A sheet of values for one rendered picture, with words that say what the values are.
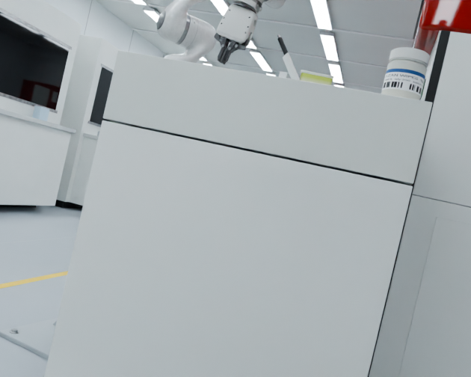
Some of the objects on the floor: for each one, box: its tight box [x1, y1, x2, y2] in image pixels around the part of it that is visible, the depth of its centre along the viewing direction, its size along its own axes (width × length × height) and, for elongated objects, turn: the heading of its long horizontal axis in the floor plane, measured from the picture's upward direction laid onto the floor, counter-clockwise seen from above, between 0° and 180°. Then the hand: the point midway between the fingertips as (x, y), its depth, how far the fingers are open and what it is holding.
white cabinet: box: [44, 120, 413, 377], centre depth 140 cm, size 64×96×82 cm, turn 78°
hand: (223, 56), depth 148 cm, fingers closed
